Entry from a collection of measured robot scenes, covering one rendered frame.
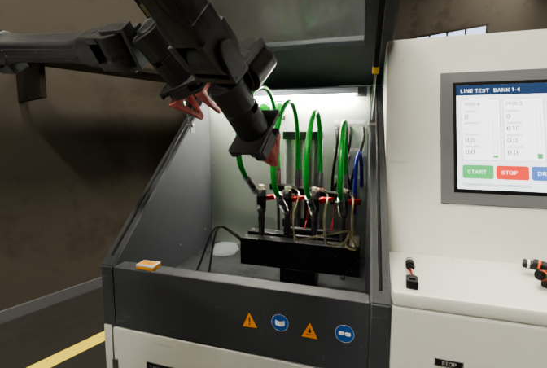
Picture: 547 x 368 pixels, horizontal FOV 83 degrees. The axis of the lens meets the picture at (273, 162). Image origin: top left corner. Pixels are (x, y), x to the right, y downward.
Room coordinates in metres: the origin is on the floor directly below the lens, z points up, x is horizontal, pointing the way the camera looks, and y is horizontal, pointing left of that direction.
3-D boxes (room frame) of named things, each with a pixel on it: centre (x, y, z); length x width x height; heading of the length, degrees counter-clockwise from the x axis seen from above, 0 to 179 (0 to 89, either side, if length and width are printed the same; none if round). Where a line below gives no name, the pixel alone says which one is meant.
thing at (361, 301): (0.69, 0.10, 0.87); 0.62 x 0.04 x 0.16; 74
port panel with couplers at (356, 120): (1.11, -0.27, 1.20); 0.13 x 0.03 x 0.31; 74
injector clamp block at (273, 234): (0.89, -0.08, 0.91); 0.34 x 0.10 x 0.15; 74
